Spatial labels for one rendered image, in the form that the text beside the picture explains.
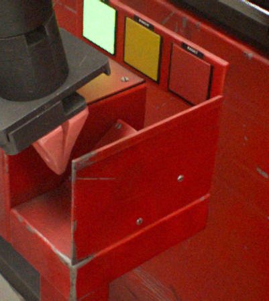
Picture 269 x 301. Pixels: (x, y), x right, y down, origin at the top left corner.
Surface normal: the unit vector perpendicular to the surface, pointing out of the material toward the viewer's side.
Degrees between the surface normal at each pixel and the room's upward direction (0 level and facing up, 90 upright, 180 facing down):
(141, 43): 90
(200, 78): 90
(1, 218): 90
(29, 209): 0
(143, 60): 90
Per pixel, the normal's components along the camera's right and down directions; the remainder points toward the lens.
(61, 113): 0.65, 0.47
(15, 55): 0.07, 0.70
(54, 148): 0.66, 0.70
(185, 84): -0.76, 0.35
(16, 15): 0.32, 0.64
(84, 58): -0.13, -0.70
